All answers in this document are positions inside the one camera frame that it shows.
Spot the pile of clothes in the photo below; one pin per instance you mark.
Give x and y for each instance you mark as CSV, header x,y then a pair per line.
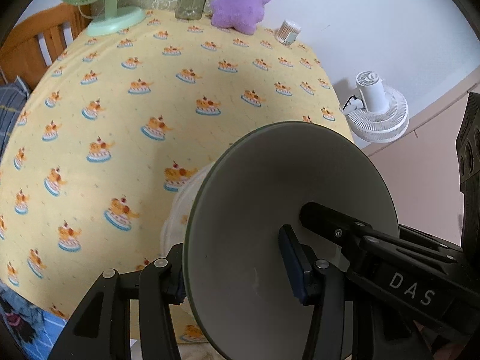
x,y
24,320

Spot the large yellow floral plate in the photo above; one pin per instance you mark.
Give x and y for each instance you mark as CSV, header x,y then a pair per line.
x,y
174,227

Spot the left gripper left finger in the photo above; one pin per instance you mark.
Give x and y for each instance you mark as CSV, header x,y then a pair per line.
x,y
99,328

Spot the grey plaid pillow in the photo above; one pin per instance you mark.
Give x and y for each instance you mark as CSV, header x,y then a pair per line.
x,y
13,97

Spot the cotton swab container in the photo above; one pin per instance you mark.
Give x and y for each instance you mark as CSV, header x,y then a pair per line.
x,y
287,33

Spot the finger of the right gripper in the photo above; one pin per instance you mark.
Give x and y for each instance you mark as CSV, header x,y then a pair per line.
x,y
416,240
435,290

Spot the purple plush toy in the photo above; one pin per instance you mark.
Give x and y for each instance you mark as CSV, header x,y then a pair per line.
x,y
241,15

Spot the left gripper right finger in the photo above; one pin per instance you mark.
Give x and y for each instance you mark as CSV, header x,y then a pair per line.
x,y
320,285

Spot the floral ceramic bowl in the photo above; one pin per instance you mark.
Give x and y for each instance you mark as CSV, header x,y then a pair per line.
x,y
263,216

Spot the yellow patterned tablecloth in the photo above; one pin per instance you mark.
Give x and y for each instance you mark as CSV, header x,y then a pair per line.
x,y
118,126

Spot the blue bed sheet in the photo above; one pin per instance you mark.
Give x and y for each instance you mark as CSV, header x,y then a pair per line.
x,y
46,334

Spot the white clip fan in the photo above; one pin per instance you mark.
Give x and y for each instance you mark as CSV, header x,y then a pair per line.
x,y
380,114

